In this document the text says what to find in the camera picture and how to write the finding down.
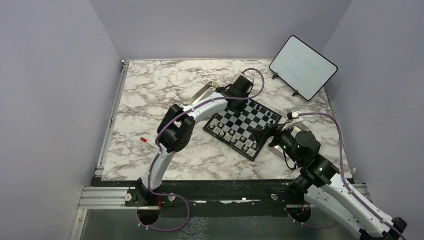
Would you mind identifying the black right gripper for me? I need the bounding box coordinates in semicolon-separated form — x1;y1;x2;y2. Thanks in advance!
251;120;303;166

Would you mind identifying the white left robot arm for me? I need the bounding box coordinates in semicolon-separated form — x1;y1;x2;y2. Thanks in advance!
135;76;254;206

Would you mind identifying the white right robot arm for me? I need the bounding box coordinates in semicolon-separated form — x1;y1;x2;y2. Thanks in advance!
252;124;408;240

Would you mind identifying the silver metal tin lid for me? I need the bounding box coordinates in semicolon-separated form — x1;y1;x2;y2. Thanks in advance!
267;121;311;160

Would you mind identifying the black and white chessboard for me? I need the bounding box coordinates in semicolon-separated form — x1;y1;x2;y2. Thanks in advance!
203;99;282;162

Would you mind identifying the yellow metal tin box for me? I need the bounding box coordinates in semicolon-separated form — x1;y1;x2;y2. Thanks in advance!
188;81;222;108

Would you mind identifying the small whiteboard on stand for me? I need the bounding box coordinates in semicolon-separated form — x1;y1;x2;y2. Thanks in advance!
269;35;339;101

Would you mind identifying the red and white marker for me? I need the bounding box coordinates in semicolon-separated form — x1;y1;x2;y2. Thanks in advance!
140;137;157;149

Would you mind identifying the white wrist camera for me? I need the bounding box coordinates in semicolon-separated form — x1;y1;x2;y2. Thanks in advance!
281;110;304;132

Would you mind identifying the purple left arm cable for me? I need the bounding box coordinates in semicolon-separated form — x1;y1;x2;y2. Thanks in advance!
137;68;266;233

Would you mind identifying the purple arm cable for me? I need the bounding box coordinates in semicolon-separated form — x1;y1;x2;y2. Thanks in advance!
288;111;407;240
137;68;266;233

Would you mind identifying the aluminium frame rail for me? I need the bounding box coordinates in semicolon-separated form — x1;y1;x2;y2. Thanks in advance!
94;60;131;178

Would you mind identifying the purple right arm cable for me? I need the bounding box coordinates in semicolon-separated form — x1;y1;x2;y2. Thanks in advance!
288;111;407;240

